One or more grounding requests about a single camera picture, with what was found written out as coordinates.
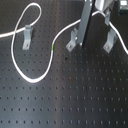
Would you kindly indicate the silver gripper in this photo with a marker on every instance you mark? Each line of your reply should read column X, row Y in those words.
column 101, row 5

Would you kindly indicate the middle grey cable clip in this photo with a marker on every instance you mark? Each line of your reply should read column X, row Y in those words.
column 72, row 43

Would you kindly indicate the right grey cable clip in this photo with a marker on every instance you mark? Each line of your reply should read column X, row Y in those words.
column 111, row 40

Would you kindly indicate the dark box with green light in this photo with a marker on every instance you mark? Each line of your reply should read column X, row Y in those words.
column 122, row 6

